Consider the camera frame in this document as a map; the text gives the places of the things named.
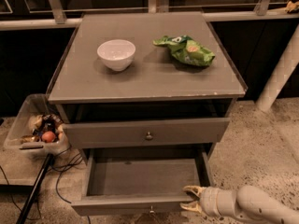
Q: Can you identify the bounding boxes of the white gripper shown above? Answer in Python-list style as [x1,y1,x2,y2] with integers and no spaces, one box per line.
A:
[179,186,223,217]

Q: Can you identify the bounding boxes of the grey drawer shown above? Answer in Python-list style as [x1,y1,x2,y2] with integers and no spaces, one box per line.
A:
[63,118,230,148]
[72,148,213,216]

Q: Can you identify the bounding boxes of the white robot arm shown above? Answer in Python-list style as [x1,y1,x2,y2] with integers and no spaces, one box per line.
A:
[180,186,299,224]

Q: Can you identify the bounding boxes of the grey top drawer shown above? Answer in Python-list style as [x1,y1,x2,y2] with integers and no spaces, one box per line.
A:
[63,118,230,148]

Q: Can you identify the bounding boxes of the grey drawer cabinet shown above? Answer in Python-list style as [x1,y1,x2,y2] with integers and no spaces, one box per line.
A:
[46,11,249,173]

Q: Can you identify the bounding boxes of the green chip bag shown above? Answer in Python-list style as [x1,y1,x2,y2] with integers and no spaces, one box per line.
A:
[152,35,215,67]

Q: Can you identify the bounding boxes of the black pole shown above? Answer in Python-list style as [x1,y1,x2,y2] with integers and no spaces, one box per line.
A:
[16,154,54,224]

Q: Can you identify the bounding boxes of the red apple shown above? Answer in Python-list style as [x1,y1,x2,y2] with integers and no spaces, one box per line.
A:
[41,131,56,143]

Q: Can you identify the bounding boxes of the white diagonal pipe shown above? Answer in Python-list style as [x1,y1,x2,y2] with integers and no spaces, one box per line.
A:
[256,25,299,112]

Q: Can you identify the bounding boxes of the white ceramic bowl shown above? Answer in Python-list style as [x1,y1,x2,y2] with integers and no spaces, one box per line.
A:
[97,39,135,72]

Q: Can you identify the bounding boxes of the clear plastic bin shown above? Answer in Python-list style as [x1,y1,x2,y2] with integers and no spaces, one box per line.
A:
[4,94,69,158]

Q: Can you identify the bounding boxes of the metal railing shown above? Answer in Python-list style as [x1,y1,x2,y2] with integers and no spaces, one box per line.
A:
[0,0,299,31]

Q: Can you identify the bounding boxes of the yellow object on railing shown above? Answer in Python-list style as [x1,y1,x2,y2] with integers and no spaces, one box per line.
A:
[285,1,299,13]

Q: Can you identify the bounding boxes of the black cable on floor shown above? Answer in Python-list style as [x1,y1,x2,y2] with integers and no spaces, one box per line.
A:
[0,144,92,224]

